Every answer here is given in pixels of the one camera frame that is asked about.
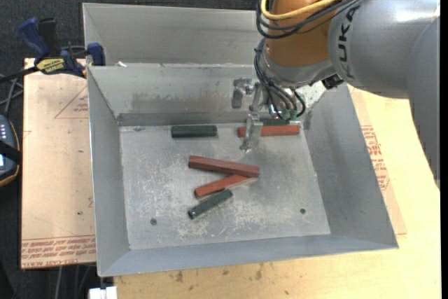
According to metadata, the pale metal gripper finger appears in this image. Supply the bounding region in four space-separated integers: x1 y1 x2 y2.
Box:
251 120 264 148
239 113 256 153

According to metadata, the dark green flat block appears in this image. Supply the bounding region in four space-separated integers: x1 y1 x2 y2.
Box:
187 188 235 221
170 125 218 139
260 118 291 127

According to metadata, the red-brown flat block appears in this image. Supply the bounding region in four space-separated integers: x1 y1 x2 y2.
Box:
188 154 261 179
193 174 259 200
237 124 302 139

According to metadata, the grey metal bin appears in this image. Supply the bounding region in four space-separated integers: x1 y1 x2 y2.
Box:
82 2 400 278

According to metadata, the brown cardboard board, red print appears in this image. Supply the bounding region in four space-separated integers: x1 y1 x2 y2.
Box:
20 57 408 271

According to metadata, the black cylinder on white bracket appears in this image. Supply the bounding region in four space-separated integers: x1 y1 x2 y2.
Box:
295 74 346 106

